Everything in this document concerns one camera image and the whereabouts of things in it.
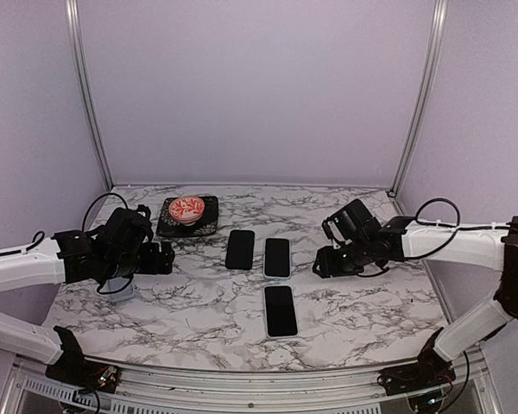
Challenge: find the black square plate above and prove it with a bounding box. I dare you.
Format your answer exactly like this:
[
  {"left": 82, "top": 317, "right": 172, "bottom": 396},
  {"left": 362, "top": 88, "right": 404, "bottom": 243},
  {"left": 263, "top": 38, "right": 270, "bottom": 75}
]
[{"left": 156, "top": 196, "right": 219, "bottom": 238}]

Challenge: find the aluminium frame post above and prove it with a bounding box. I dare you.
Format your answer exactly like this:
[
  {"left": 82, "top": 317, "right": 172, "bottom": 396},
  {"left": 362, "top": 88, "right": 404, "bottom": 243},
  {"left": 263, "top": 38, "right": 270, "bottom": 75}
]
[
  {"left": 65, "top": 0, "right": 114, "bottom": 190},
  {"left": 390, "top": 0, "right": 449, "bottom": 198}
]

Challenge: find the light blue phone case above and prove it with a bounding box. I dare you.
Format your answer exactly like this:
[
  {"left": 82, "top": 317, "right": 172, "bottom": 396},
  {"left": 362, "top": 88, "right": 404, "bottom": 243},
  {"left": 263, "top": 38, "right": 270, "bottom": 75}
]
[{"left": 262, "top": 237, "right": 292, "bottom": 281}]

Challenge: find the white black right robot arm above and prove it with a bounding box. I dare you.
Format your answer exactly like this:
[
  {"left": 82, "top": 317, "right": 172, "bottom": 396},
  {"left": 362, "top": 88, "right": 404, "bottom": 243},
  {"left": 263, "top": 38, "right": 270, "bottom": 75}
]
[{"left": 313, "top": 199, "right": 518, "bottom": 386}]

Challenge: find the white phone case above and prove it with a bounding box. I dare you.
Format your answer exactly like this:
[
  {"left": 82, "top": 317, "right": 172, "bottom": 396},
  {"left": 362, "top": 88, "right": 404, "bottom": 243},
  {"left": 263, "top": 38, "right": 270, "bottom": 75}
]
[{"left": 262, "top": 284, "right": 300, "bottom": 340}]

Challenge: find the left aluminium frame post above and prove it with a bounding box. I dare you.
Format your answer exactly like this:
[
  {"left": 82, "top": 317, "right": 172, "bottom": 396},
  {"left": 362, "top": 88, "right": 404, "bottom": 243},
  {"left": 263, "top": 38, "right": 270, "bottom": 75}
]
[{"left": 65, "top": 0, "right": 114, "bottom": 190}]

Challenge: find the lavender phone case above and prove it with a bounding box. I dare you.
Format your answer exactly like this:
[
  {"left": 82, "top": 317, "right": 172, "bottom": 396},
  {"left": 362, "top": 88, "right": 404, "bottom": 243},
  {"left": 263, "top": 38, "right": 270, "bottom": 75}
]
[{"left": 104, "top": 277, "right": 135, "bottom": 303}]

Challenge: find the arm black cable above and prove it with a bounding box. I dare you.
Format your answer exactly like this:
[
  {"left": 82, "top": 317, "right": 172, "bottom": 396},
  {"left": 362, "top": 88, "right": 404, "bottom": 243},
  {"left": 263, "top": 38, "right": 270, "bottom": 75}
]
[
  {"left": 414, "top": 197, "right": 515, "bottom": 260},
  {"left": 81, "top": 192, "right": 133, "bottom": 234}
]

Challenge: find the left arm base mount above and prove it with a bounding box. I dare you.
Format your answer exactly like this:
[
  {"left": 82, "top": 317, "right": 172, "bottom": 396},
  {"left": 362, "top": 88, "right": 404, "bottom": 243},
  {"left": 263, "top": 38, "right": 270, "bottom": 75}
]
[{"left": 45, "top": 361, "right": 120, "bottom": 393}]

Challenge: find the aluminium front rail base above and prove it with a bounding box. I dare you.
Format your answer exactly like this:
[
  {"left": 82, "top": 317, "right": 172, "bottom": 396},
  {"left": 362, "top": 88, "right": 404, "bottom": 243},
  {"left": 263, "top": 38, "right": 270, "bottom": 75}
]
[{"left": 0, "top": 348, "right": 502, "bottom": 413}]

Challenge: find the right aluminium frame post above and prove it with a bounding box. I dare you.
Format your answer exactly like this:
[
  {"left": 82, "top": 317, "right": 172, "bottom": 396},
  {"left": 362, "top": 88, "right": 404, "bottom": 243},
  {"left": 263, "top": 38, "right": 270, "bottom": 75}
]
[{"left": 390, "top": 0, "right": 449, "bottom": 198}]

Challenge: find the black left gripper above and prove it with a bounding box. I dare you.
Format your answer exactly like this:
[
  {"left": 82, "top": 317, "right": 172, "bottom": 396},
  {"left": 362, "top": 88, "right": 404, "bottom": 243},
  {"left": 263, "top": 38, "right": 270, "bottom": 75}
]
[{"left": 104, "top": 241, "right": 175, "bottom": 279}]

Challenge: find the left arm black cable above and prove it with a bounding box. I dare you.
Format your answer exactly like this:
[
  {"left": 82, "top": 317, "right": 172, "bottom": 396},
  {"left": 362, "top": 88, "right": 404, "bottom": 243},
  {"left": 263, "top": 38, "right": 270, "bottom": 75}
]
[{"left": 81, "top": 192, "right": 133, "bottom": 234}]

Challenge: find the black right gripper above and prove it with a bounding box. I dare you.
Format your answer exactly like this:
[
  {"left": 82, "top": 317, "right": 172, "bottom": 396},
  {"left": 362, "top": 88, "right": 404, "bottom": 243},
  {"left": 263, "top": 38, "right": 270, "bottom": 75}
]
[{"left": 313, "top": 238, "right": 372, "bottom": 279}]

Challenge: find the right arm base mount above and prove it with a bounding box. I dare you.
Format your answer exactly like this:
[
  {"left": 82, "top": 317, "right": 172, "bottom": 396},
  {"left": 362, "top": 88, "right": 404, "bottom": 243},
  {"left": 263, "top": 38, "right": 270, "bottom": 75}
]
[{"left": 377, "top": 362, "right": 456, "bottom": 396}]

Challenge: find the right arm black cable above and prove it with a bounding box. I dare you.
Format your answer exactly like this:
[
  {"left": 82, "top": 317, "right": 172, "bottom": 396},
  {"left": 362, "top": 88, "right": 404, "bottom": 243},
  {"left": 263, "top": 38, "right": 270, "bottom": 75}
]
[{"left": 414, "top": 197, "right": 515, "bottom": 260}]

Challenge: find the red white patterned bowl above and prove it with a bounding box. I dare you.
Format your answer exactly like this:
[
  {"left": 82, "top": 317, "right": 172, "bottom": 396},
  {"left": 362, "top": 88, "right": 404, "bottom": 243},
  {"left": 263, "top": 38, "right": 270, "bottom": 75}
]
[{"left": 168, "top": 196, "right": 205, "bottom": 226}]

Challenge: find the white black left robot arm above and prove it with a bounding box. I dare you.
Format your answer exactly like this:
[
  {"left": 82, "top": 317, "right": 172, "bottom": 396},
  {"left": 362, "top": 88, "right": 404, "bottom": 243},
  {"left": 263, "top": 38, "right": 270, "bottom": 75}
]
[{"left": 0, "top": 205, "right": 175, "bottom": 384}]

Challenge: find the black phone case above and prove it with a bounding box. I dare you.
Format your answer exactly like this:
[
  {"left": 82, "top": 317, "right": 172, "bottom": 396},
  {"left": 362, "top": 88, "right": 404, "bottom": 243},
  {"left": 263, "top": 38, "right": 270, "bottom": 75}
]
[{"left": 225, "top": 229, "right": 255, "bottom": 270}]

